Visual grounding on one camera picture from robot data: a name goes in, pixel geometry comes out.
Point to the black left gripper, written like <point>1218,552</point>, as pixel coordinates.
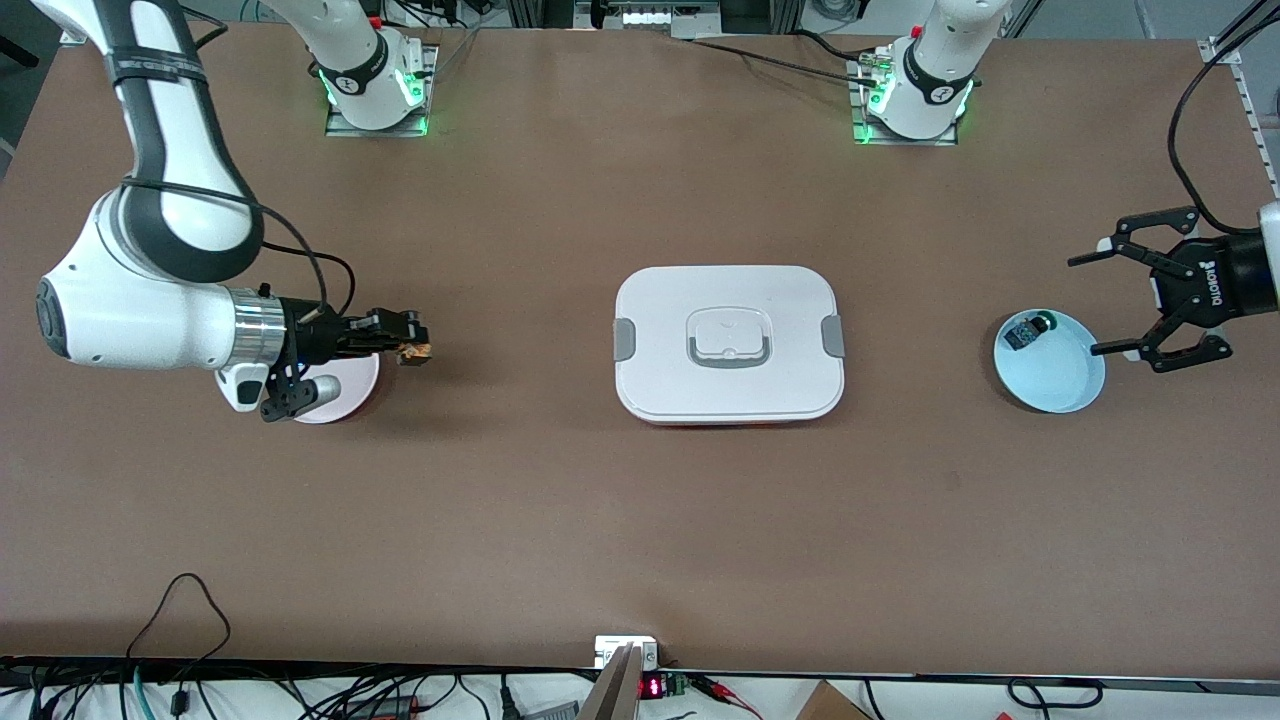
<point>1222,276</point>

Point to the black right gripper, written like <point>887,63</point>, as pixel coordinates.
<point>316,338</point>

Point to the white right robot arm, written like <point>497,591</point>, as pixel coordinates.
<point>150,310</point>

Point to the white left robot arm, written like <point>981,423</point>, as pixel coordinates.
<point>935,70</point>

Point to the white round plate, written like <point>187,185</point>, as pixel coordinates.
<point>355,390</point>

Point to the light blue round plate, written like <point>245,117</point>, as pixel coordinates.
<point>1050,375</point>

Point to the white lidded storage box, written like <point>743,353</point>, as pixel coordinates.
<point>660,300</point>

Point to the black power adapter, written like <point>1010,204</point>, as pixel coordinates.
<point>385,706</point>

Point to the red LED display board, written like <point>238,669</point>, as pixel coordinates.
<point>652,688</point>

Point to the brown cardboard piece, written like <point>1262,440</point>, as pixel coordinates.
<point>830,705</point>

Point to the green push-button switch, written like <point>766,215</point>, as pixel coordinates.
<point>1020,335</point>

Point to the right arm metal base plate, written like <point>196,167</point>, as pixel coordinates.
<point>380,132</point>

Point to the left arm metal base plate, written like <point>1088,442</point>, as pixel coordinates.
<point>900,141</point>

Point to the small white metal bracket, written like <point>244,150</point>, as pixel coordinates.
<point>610,650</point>

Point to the grey camera pole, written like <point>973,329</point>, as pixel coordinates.
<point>612,695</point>

